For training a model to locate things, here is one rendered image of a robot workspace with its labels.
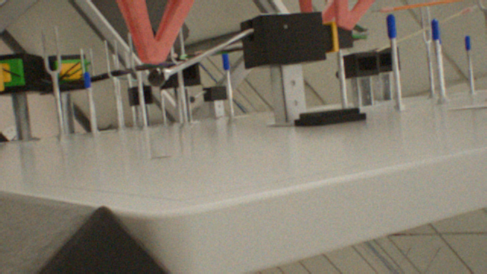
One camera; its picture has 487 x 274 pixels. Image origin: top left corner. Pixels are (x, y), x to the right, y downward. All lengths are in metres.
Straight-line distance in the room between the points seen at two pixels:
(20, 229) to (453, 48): 3.61
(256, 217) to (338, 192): 0.03
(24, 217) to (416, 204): 0.10
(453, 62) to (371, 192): 3.64
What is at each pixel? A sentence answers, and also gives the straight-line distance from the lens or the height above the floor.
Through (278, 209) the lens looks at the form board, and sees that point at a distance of 0.16.
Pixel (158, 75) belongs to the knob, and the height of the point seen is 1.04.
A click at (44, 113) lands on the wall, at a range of 8.22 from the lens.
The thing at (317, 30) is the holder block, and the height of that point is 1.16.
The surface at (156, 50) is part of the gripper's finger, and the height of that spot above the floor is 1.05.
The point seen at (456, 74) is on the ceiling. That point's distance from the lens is 3.87.
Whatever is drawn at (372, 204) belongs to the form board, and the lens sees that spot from 0.18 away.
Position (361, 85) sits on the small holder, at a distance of 0.89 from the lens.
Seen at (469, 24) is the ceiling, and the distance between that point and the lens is 3.58.
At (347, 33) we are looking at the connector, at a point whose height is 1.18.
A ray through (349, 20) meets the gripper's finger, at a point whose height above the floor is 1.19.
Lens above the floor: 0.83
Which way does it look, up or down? 24 degrees up
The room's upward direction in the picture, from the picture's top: 40 degrees clockwise
